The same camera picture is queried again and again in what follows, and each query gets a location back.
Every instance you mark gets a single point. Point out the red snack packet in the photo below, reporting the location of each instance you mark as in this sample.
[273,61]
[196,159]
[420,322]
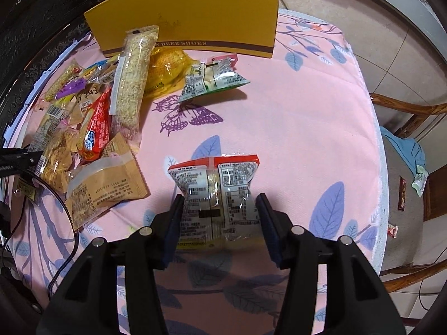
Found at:
[94,129]

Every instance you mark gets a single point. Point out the small green white packet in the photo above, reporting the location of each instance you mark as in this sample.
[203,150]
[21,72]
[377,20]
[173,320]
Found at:
[420,181]

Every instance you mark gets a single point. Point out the small dark red packet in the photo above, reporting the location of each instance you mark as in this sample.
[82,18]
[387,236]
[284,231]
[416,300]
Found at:
[403,193]

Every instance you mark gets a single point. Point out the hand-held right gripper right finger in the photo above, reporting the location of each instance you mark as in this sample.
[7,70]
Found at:
[271,232]

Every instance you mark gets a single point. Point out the clear golden biscuit packet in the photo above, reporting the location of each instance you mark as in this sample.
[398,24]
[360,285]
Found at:
[56,160]

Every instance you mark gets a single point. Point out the white red-topped snack packet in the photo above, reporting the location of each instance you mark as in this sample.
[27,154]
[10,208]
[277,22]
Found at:
[216,188]

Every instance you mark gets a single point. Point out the yellow cardboard box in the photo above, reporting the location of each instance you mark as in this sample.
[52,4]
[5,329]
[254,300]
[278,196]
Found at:
[195,10]

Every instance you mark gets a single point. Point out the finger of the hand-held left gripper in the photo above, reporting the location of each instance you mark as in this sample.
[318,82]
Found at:
[19,162]

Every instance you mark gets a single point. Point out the white barcode snack packet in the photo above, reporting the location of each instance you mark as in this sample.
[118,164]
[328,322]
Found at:
[49,125]

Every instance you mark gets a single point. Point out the tan paper snack packet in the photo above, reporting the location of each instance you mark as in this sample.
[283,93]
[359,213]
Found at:
[104,188]

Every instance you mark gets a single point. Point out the dark carved wooden furniture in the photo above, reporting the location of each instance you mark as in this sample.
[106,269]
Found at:
[31,24]

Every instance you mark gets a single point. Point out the white green-edged snack packet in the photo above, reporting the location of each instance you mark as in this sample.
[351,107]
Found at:
[209,80]

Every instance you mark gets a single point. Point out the wooden chair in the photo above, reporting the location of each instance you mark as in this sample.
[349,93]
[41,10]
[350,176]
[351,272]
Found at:
[405,199]

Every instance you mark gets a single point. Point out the long clear oat bar packet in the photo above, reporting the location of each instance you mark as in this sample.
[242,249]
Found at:
[131,83]

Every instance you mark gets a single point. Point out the brown kraft snack packet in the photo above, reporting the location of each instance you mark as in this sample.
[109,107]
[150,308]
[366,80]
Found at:
[89,99]

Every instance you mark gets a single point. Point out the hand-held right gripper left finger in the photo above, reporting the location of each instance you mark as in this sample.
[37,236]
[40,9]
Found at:
[171,232]

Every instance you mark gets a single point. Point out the speckled orange snack packet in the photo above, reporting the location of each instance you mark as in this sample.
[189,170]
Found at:
[64,76]

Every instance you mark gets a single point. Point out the yellow translucent snack packet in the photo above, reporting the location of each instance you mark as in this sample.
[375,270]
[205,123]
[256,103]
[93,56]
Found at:
[166,69]

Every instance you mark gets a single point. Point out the purple snack packet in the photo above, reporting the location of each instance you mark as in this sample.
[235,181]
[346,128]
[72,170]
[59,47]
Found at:
[71,89]

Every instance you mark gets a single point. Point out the blue cloth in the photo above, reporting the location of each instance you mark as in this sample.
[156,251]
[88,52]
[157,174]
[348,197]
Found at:
[407,150]

